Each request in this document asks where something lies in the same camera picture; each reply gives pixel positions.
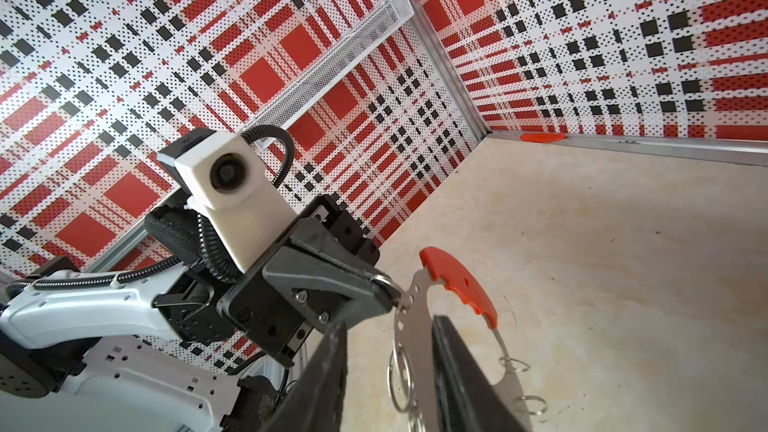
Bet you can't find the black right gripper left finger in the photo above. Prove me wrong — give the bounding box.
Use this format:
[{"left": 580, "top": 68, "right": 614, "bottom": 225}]
[{"left": 262, "top": 323, "right": 348, "bottom": 432}]

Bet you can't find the red flat piece at wall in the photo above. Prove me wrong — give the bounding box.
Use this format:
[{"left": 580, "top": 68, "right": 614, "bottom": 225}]
[{"left": 520, "top": 132, "right": 567, "bottom": 144}]

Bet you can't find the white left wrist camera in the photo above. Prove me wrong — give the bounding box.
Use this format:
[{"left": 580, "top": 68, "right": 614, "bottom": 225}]
[{"left": 156, "top": 125, "right": 296, "bottom": 283}]

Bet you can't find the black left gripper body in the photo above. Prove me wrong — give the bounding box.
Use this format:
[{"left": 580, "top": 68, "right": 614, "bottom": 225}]
[{"left": 217, "top": 194, "right": 381, "bottom": 366}]

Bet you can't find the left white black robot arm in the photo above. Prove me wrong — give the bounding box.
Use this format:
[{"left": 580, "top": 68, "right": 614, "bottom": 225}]
[{"left": 1, "top": 195, "right": 402, "bottom": 431}]

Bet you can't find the white wire mesh basket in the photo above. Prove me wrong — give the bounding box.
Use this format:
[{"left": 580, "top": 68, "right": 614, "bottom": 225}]
[{"left": 246, "top": 0, "right": 414, "bottom": 128}]

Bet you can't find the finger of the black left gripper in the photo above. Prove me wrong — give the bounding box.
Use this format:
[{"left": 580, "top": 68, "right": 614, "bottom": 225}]
[{"left": 262, "top": 218, "right": 401, "bottom": 333}]

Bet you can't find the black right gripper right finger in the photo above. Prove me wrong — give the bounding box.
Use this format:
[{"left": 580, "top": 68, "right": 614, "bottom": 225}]
[{"left": 432, "top": 316, "right": 531, "bottom": 432}]

